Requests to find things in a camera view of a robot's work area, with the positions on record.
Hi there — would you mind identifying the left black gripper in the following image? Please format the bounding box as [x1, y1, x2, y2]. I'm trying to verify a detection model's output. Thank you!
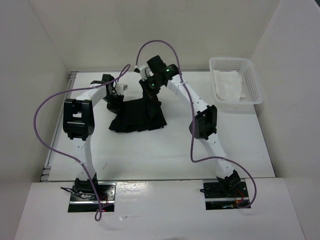
[102, 92, 125, 116]

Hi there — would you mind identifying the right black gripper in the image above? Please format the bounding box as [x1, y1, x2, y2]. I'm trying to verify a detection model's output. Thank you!
[138, 75, 163, 101]

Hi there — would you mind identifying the black pleated skirt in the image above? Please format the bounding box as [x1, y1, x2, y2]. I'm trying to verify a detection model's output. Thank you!
[109, 97, 167, 133]

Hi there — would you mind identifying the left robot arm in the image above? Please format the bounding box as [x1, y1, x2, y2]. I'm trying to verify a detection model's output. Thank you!
[62, 74, 128, 200]

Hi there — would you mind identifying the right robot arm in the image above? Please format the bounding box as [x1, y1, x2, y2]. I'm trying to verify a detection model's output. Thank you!
[134, 55, 241, 197]

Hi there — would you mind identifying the white cloth in basket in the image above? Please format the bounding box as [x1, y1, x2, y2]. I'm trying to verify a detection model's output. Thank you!
[213, 70, 246, 102]

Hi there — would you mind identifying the white plastic basket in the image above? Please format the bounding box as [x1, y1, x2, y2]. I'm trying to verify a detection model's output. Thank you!
[209, 57, 264, 109]

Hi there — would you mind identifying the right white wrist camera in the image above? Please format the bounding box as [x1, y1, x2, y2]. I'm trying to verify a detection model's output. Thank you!
[134, 64, 151, 80]

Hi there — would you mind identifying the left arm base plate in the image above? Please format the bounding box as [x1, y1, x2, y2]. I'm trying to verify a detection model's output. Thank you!
[61, 182, 117, 213]

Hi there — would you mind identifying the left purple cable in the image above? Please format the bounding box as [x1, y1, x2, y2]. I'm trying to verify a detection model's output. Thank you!
[33, 63, 131, 222]

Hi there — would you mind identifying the purple cable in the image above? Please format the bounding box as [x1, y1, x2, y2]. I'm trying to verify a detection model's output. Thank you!
[135, 40, 257, 209]
[33, 63, 131, 222]

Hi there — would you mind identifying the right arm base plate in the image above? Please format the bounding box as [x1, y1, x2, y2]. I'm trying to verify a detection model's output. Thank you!
[199, 180, 250, 210]

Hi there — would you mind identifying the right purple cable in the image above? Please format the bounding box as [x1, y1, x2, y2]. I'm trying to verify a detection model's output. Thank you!
[135, 40, 257, 209]

